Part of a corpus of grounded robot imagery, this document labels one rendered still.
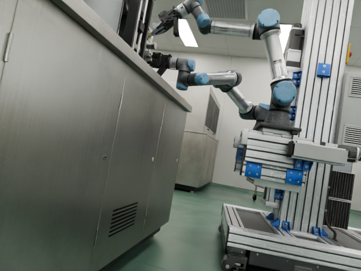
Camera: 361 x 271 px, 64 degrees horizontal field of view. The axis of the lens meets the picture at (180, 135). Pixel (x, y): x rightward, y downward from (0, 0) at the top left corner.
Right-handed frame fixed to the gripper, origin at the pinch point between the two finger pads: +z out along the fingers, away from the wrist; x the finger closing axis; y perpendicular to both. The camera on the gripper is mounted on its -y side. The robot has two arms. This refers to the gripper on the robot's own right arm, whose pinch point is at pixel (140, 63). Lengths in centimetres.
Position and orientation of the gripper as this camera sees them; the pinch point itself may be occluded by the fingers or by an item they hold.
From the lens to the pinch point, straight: 191.4
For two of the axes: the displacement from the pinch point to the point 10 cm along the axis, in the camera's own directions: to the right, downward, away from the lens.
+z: -9.6, -1.5, 2.5
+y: 1.7, -9.8, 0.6
